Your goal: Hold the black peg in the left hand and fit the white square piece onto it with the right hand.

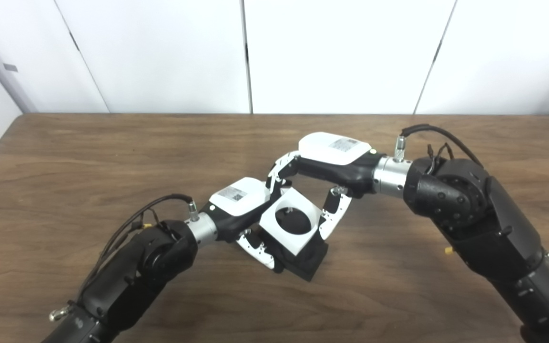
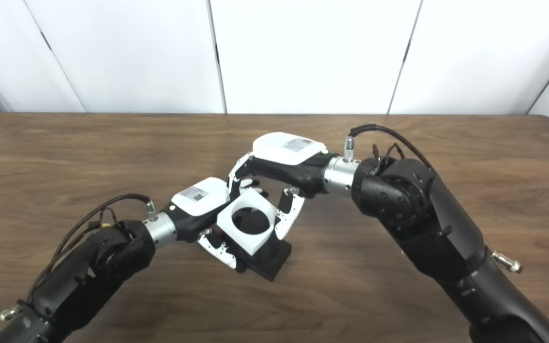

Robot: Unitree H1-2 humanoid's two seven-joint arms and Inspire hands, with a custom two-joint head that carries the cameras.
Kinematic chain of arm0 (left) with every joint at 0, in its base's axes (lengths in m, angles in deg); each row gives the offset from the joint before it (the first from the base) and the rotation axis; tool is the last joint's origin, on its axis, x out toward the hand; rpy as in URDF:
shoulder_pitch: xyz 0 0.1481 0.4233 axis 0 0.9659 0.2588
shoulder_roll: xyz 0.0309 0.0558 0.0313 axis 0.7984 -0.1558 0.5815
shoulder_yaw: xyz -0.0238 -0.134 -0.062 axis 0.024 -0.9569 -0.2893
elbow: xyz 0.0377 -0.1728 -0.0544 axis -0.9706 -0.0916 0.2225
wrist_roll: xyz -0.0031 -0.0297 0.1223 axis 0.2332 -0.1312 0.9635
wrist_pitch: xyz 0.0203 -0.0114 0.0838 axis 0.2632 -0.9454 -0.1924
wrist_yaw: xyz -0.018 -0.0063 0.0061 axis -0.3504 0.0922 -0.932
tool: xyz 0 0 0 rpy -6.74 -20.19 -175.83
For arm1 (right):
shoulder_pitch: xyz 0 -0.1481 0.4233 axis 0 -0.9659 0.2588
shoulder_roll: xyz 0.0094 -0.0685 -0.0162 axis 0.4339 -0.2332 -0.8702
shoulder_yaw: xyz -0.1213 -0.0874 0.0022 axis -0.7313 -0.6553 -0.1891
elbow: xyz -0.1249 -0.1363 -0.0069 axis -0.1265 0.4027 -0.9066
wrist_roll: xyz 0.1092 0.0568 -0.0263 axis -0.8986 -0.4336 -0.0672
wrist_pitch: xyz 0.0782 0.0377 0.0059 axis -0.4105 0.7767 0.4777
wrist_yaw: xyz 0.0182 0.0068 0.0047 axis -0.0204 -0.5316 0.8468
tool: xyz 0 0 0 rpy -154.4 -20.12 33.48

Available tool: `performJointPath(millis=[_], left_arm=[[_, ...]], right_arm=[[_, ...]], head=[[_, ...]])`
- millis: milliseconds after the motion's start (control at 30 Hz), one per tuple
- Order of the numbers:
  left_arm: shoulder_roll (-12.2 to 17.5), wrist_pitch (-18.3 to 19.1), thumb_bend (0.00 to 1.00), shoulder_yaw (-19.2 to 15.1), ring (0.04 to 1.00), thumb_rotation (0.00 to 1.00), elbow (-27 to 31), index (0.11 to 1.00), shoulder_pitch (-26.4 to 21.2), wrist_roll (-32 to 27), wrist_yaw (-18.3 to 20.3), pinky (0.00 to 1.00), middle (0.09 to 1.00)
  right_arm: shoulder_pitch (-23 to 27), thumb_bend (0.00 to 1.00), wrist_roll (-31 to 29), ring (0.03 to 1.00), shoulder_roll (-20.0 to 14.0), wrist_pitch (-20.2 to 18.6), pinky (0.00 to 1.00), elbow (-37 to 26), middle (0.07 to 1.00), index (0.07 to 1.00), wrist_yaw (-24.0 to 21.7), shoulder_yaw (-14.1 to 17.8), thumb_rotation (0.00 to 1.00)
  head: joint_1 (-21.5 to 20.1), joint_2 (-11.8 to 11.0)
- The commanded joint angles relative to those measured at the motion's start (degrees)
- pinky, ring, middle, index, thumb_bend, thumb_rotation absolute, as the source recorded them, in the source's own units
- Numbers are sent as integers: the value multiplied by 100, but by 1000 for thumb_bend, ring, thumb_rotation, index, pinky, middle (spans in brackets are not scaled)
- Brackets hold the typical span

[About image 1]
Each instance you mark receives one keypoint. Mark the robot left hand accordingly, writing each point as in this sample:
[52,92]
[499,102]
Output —
[238,197]

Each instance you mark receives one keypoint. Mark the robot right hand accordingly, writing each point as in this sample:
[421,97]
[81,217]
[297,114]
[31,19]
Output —
[334,155]

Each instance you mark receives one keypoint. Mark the white square piece with hole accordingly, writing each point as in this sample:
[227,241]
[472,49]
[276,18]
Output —
[298,245]

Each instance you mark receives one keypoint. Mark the black cylinder peg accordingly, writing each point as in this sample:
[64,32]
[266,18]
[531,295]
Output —
[310,261]

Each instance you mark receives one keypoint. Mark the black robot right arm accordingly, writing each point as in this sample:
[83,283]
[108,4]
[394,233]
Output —
[484,214]

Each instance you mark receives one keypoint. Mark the small gray wall label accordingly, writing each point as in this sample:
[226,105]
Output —
[11,67]

